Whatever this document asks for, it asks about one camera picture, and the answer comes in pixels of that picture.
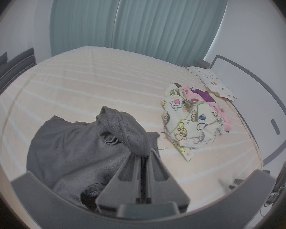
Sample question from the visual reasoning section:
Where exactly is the purple garment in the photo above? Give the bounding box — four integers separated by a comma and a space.
192, 88, 216, 104

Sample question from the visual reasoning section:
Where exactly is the blue-green curtain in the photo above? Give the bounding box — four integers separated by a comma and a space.
112, 0, 229, 65
50, 0, 125, 57

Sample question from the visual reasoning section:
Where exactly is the bed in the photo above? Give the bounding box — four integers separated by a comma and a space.
0, 45, 286, 212

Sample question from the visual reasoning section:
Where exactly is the white printed pillow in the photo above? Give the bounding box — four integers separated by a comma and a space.
186, 66, 237, 101

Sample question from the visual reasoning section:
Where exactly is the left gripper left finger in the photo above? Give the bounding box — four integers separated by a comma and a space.
95, 153, 142, 212

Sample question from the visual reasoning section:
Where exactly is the black chest of drawers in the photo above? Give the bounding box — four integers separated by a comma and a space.
0, 48, 37, 100

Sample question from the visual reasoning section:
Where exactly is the grey white bedside table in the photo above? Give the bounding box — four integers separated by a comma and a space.
182, 60, 211, 69

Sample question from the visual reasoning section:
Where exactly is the pink garment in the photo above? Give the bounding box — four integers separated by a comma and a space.
181, 85, 234, 133

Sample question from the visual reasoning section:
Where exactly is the black T-shirt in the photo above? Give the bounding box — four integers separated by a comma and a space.
26, 106, 160, 210

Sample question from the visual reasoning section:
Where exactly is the white printed pyjama garment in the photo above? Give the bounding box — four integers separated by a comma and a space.
162, 82, 224, 162

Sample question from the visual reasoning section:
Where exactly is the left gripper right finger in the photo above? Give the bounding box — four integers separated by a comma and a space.
144, 149, 190, 211

